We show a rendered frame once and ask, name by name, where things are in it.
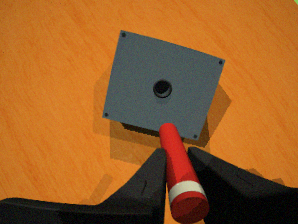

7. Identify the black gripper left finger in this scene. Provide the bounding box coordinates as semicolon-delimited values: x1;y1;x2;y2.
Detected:
0;148;168;224

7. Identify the grey sloped panel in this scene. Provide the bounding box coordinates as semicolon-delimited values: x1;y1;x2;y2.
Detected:
102;30;226;140

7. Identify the red peg with white band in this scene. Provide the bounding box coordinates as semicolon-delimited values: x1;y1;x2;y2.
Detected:
158;123;210;224

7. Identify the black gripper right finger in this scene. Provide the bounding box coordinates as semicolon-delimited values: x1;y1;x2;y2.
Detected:
188;147;298;224

